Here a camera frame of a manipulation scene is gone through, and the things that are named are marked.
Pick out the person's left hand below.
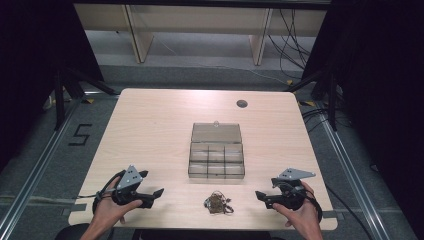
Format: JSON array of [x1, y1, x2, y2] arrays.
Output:
[[90, 176, 144, 231]]

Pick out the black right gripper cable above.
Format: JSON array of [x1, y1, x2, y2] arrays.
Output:
[[311, 184, 373, 240]]

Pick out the white desk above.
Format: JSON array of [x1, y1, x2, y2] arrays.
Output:
[[73, 3, 328, 66]]

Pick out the aluminium floor rail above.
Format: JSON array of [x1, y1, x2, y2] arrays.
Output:
[[314, 101, 389, 240], [0, 99, 83, 239]]

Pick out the dark cloth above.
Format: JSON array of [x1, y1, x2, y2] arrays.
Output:
[[54, 223, 92, 240]]

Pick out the clear plastic compartment box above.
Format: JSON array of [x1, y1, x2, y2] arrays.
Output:
[[187, 120, 246, 180]]

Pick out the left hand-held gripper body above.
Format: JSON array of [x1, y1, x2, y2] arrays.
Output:
[[111, 164, 156, 210]]

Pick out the black metal stand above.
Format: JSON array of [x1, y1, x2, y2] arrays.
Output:
[[53, 66, 118, 132], [284, 68, 339, 132]]

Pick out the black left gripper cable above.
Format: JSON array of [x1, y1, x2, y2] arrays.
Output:
[[77, 169, 127, 214]]

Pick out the person's right hand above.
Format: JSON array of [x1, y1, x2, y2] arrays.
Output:
[[272, 181, 324, 232]]

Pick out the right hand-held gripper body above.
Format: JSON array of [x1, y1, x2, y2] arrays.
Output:
[[264, 167, 317, 211]]

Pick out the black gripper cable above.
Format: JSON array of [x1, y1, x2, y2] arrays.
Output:
[[311, 184, 373, 240], [77, 169, 127, 214]]

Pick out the black floor cables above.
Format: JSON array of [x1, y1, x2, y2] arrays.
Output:
[[301, 107, 353, 134]]

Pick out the black curtain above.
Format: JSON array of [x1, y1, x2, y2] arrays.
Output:
[[301, 0, 424, 238], [0, 0, 105, 173]]

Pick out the bundle of black cables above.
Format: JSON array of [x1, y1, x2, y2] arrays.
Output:
[[267, 9, 314, 81]]

